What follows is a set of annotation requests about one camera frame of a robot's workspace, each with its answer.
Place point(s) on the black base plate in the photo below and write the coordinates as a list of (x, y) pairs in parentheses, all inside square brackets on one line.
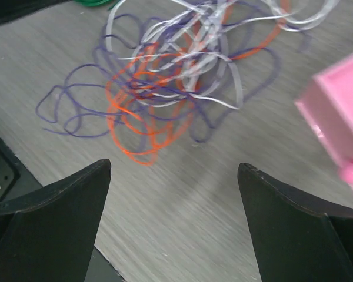
[(16, 181)]

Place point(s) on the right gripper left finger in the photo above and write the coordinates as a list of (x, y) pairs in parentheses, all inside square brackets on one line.
[(49, 234)]

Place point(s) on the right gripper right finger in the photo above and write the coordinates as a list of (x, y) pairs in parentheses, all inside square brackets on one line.
[(296, 236)]

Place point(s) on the pink drawer box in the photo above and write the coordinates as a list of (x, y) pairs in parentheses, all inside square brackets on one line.
[(327, 106)]

